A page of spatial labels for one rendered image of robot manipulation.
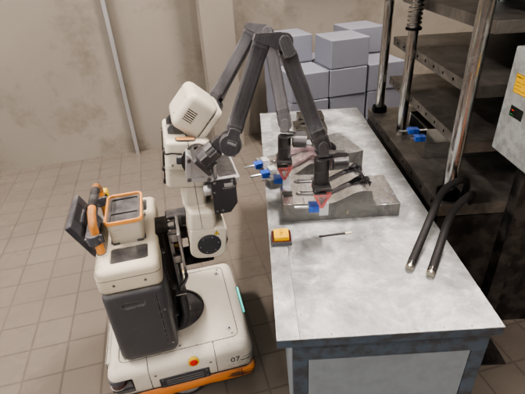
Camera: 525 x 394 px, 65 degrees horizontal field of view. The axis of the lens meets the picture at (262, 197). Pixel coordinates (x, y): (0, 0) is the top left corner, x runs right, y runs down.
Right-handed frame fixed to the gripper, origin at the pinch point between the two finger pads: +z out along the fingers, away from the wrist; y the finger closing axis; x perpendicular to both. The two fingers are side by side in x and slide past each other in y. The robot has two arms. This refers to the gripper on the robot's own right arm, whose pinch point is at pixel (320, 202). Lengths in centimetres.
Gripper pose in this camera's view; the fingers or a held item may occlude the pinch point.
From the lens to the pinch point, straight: 164.3
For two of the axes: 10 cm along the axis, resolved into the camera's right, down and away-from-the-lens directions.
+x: -10.0, 0.6, 0.0
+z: 0.5, 8.6, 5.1
